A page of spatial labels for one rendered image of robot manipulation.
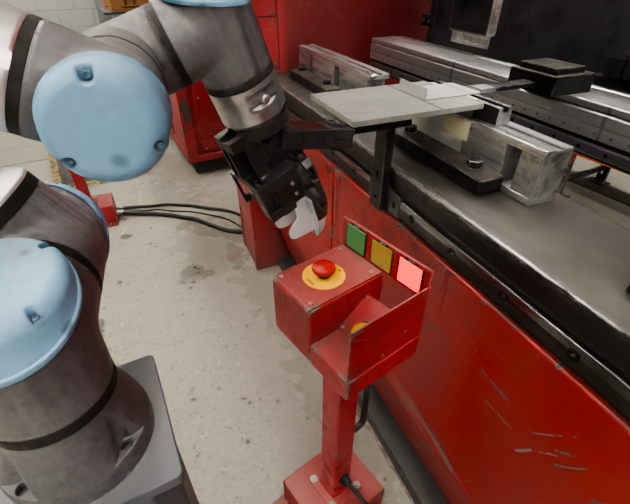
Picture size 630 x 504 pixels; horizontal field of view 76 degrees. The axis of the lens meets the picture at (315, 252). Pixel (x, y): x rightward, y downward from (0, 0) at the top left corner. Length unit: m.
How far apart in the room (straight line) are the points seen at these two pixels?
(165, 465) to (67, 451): 0.10
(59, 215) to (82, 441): 0.22
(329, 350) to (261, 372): 0.89
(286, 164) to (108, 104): 0.27
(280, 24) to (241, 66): 1.18
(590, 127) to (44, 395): 0.97
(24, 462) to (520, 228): 0.67
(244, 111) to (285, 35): 1.17
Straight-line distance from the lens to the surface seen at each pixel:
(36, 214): 0.49
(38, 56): 0.30
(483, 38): 0.86
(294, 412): 1.43
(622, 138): 0.96
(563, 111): 1.03
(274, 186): 0.48
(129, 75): 0.27
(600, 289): 0.62
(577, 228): 0.74
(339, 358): 0.65
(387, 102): 0.78
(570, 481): 0.74
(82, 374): 0.42
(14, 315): 0.37
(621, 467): 0.66
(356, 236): 0.70
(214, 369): 1.57
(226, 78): 0.43
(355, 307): 0.69
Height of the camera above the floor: 1.21
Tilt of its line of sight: 36 degrees down
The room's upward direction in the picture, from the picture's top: straight up
